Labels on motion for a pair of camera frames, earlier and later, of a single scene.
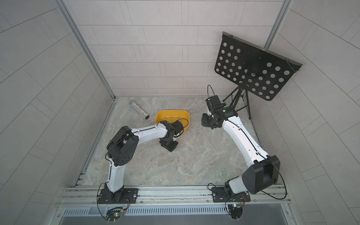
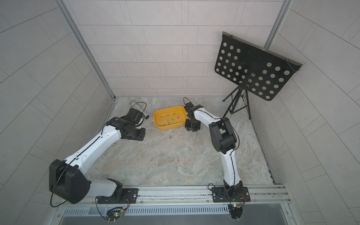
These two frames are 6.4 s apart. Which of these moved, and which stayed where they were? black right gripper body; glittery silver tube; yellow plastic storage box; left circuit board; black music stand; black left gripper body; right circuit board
Moved: black right gripper body; black left gripper body; yellow plastic storage box
Stayed: left circuit board; black music stand; right circuit board; glittery silver tube
